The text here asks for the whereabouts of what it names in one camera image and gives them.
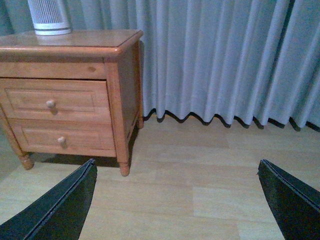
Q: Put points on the white slatted cylindrical device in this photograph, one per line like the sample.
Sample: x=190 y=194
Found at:
x=49 y=17

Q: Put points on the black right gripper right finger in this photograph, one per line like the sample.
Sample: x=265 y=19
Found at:
x=294 y=204

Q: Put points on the wooden nightstand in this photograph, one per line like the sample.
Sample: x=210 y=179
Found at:
x=112 y=56

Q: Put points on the grey-green pleated curtain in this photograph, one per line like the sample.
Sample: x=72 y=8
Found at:
x=254 y=60

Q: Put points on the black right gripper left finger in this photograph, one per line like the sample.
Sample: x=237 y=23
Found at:
x=60 y=213

